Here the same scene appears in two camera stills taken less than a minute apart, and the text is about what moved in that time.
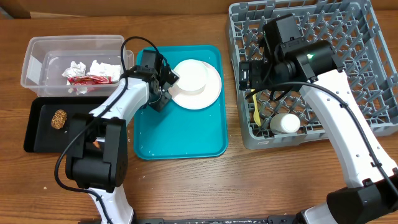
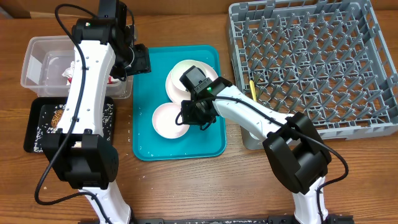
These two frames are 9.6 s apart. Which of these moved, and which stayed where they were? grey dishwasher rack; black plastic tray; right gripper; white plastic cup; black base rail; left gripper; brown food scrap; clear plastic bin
Moved: right gripper; left gripper; white plastic cup
Stayed: brown food scrap; black base rail; clear plastic bin; grey dishwasher rack; black plastic tray
